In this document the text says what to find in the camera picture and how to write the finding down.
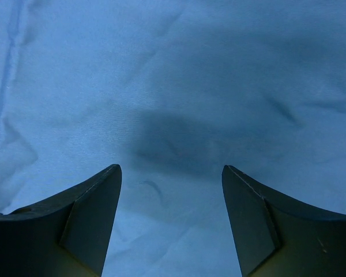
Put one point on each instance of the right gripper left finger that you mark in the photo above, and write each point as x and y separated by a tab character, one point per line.
67	234

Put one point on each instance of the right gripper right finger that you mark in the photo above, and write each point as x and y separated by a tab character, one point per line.
277	235

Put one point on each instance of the blue surgical cloth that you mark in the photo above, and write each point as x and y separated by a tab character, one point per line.
172	91

